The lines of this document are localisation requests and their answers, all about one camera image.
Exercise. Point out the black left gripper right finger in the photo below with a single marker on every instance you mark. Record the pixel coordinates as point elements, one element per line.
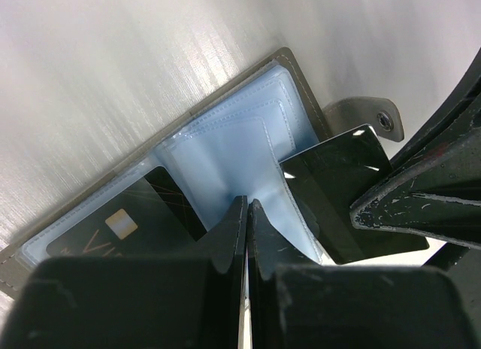
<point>297,303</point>

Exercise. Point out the grey leather card holder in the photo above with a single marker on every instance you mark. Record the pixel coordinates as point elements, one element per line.
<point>232,146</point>

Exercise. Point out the black VIP credit card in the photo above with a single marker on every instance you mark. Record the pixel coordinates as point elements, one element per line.
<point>150,216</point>

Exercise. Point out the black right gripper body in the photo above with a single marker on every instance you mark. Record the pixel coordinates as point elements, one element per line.
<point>434,190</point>

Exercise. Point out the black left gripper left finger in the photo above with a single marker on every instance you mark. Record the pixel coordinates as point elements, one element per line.
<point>188,299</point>

